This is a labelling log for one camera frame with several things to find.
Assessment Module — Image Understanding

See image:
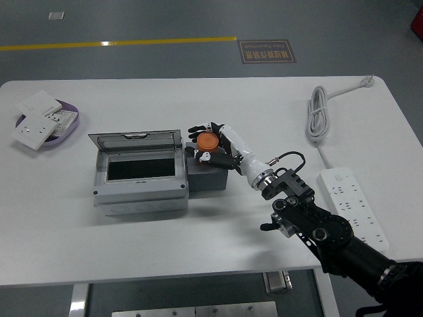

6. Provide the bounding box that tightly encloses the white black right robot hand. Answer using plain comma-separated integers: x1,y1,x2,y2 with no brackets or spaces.
184,121,273,190

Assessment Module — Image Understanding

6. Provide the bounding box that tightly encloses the orange cylinder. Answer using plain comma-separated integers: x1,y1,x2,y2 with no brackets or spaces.
196,131,221,155

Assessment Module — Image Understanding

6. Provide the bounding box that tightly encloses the grey box with clear flap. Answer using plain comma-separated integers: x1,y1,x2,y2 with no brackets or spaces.
87,129,190,217

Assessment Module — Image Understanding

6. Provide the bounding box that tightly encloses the grey cube with round hole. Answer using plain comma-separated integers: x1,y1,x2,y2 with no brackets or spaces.
184,141,229,199

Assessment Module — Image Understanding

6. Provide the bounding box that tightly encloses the white power strip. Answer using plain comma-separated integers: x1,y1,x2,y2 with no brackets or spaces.
316,167,391,254

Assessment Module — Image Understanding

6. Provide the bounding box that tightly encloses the white table leg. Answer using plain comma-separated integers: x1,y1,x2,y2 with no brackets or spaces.
313,267,341,317
69,283,91,317

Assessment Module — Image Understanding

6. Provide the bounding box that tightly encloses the purple oval tray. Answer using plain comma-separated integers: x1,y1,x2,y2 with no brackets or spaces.
15,98,81,152

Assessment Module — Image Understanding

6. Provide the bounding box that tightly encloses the white printed socket panel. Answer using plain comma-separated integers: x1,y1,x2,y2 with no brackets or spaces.
44,110,79,138

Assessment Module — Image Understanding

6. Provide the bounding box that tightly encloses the white socket plate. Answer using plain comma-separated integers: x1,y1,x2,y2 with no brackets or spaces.
9,111,58,151

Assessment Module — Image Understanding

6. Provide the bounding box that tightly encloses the red object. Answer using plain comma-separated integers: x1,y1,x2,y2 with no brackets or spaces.
408,6,423,36

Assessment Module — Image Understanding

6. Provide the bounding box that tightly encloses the grey metal table bracket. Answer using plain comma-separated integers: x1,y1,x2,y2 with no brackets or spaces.
263,270,293,295

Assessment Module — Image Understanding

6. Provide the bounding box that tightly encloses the white power cord with plug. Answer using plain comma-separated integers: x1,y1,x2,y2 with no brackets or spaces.
303,74,376,171

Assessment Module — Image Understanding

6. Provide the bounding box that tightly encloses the grey metal base plate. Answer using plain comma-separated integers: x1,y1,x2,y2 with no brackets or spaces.
111,300,278,317

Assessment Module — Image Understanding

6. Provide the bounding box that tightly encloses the white switch plate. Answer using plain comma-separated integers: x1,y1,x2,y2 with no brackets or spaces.
15,90,63,117

